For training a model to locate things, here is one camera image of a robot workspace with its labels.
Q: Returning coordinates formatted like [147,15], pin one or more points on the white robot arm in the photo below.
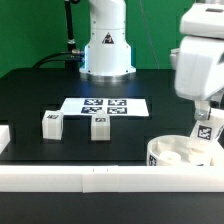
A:
[108,55]

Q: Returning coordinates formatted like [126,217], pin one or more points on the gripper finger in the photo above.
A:
[202,110]

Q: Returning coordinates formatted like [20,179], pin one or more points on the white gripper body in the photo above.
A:
[200,68]

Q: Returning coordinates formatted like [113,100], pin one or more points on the white front fence bar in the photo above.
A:
[91,179]

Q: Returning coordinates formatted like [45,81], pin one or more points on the white marker sheet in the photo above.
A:
[111,106]

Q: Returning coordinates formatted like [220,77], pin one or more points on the white fence bar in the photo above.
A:
[4,137]
[91,179]

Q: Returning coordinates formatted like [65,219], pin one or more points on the black pole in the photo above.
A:
[71,44]

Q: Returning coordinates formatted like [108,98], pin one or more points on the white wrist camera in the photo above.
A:
[204,20]

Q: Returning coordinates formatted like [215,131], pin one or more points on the white left fence bar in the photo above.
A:
[4,137]

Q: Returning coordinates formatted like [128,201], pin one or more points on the white round stool seat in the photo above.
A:
[176,150]

